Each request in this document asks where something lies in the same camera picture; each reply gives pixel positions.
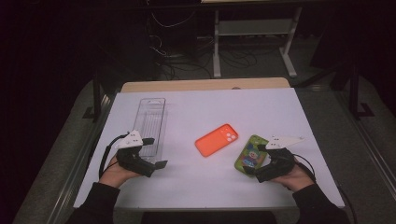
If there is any orange phone case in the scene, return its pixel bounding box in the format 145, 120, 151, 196
194, 123, 239, 158

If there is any person's left hand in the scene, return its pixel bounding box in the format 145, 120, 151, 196
98, 155, 142, 189

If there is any grey metal frame rail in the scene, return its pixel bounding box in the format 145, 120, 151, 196
334, 90, 396, 200
46, 92, 116, 224

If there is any tangle of black floor cables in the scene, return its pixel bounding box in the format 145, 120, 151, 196
148, 8, 281, 80

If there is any clear plastic rack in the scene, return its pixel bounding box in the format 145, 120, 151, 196
132, 97, 169, 163

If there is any right hand-held gripper cable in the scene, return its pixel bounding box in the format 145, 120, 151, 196
292, 153, 358, 224

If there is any white metal desk frame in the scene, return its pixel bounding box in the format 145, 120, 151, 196
213, 7, 303, 78

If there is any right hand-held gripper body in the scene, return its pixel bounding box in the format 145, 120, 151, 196
255, 134, 305, 184

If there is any green phone case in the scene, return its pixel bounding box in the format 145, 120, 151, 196
233, 133, 269, 177

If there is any black metal stand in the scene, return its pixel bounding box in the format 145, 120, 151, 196
348, 62, 375, 120
82, 73, 106, 122

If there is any person's right hand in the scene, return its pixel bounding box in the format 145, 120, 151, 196
270, 169, 316, 192

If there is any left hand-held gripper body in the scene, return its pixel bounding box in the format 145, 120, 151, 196
115, 130, 157, 178

